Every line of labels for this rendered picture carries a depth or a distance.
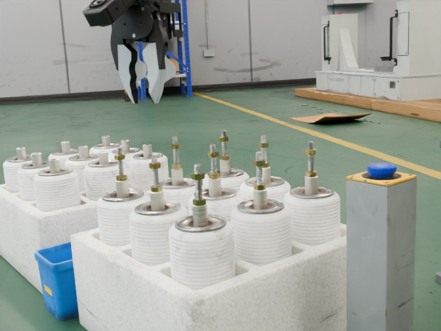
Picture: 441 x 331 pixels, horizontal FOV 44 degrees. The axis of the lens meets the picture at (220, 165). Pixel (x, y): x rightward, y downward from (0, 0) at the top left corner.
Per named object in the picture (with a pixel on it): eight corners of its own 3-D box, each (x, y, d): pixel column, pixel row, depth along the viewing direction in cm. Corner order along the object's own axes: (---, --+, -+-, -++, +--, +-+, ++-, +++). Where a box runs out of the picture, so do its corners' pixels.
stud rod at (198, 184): (195, 215, 80) (192, 164, 78) (201, 213, 80) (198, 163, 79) (199, 216, 79) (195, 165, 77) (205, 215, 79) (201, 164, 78)
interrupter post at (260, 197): (254, 211, 86) (253, 191, 85) (252, 207, 88) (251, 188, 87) (269, 210, 86) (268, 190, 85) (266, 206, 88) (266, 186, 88)
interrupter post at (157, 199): (159, 213, 87) (157, 193, 87) (147, 211, 89) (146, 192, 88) (168, 209, 89) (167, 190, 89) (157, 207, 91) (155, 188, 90)
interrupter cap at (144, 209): (161, 219, 84) (161, 215, 84) (125, 213, 88) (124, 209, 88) (190, 207, 90) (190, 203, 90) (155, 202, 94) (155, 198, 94)
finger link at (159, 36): (174, 67, 82) (163, 7, 81) (168, 67, 81) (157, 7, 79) (148, 72, 84) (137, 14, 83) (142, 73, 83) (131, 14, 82)
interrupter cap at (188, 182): (199, 188, 102) (199, 185, 102) (158, 192, 101) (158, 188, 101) (195, 180, 109) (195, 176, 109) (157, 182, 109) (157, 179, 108)
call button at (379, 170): (378, 174, 80) (378, 160, 79) (401, 178, 76) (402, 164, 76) (360, 179, 77) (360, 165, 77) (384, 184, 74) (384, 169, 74)
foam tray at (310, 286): (235, 268, 128) (232, 193, 124) (375, 328, 98) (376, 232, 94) (79, 324, 105) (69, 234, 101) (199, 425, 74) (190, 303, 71)
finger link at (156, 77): (187, 98, 87) (176, 39, 86) (167, 101, 82) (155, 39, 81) (171, 100, 88) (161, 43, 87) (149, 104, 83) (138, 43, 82)
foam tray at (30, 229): (126, 220, 170) (121, 163, 166) (197, 252, 139) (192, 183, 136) (-5, 251, 147) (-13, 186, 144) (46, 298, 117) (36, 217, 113)
